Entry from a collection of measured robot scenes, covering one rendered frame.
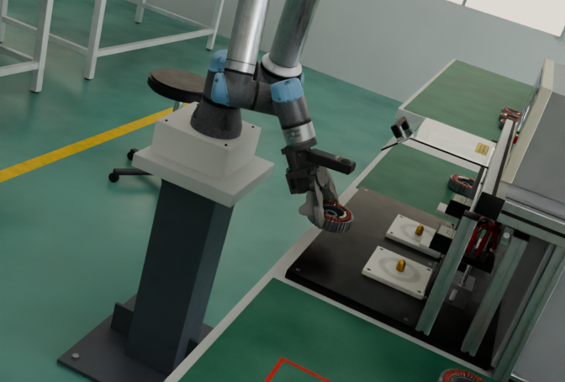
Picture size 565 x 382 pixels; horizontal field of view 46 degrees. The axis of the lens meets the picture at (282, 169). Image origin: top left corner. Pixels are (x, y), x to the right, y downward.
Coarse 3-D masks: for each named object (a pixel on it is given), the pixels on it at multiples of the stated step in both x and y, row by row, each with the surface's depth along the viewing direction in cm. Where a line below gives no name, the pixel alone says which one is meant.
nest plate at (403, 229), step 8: (400, 216) 191; (392, 224) 185; (400, 224) 186; (408, 224) 187; (416, 224) 189; (392, 232) 180; (400, 232) 181; (408, 232) 182; (424, 232) 185; (432, 232) 187; (400, 240) 178; (408, 240) 178; (416, 240) 180; (416, 248) 177; (432, 256) 176
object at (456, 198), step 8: (456, 200) 175; (464, 200) 176; (472, 200) 178; (440, 208) 178; (448, 208) 175; (456, 208) 174; (464, 208) 174; (448, 216) 176; (456, 216) 175; (480, 224) 173; (488, 224) 172; (496, 224) 174; (480, 232) 174
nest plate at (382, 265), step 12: (384, 252) 168; (372, 264) 161; (384, 264) 162; (396, 264) 164; (408, 264) 166; (420, 264) 167; (372, 276) 157; (384, 276) 157; (396, 276) 158; (408, 276) 160; (420, 276) 162; (396, 288) 155; (408, 288) 155; (420, 288) 156
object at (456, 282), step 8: (456, 272) 159; (456, 280) 155; (472, 280) 158; (456, 288) 154; (464, 288) 153; (472, 288) 154; (448, 296) 155; (456, 296) 154; (464, 296) 154; (456, 304) 155; (464, 304) 154
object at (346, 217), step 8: (328, 200) 168; (328, 208) 168; (336, 208) 167; (344, 208) 167; (312, 216) 162; (328, 216) 161; (336, 216) 164; (344, 216) 163; (352, 216) 165; (328, 224) 160; (336, 224) 160; (344, 224) 161; (336, 232) 161
